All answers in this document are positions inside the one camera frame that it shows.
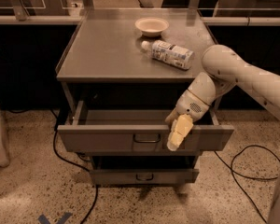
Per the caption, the grey bottom drawer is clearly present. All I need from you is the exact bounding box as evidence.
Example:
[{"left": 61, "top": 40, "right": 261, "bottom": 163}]
[{"left": 90, "top": 169, "right": 199, "bottom": 185}]

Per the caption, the grey drawer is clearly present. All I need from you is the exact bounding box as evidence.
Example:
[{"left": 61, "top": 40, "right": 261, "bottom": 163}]
[
  {"left": 90, "top": 169, "right": 199, "bottom": 185},
  {"left": 58, "top": 101, "right": 234, "bottom": 156}
]

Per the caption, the black power strip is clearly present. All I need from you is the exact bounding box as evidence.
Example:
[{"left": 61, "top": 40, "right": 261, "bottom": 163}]
[{"left": 54, "top": 106, "right": 69, "bottom": 130}]

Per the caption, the blue tape cross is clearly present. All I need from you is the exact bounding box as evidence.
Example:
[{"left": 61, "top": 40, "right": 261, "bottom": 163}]
[{"left": 37, "top": 212, "right": 72, "bottom": 224}]

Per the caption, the white paper bowl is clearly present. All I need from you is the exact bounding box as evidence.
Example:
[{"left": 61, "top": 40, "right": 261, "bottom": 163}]
[{"left": 135, "top": 17, "right": 169, "bottom": 37}]

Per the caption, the plastic bottle with label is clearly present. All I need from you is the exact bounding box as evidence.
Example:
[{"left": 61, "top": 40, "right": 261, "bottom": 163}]
[{"left": 141, "top": 40, "right": 194, "bottom": 70}]

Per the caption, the black cable right floor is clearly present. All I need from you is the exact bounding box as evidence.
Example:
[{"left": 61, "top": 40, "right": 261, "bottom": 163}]
[{"left": 214, "top": 144, "right": 280, "bottom": 224}]

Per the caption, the grey top drawer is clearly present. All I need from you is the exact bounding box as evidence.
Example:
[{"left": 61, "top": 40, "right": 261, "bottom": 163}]
[{"left": 58, "top": 101, "right": 234, "bottom": 156}]

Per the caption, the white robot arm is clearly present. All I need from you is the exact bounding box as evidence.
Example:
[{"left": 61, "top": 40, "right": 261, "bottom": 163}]
[{"left": 165, "top": 45, "right": 280, "bottom": 224}]

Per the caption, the grey metal drawer cabinet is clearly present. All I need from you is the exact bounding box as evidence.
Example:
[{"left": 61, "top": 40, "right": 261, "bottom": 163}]
[{"left": 54, "top": 7, "right": 235, "bottom": 186}]

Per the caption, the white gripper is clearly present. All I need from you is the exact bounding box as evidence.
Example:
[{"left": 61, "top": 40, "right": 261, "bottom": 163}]
[{"left": 165, "top": 90, "right": 210, "bottom": 151}]

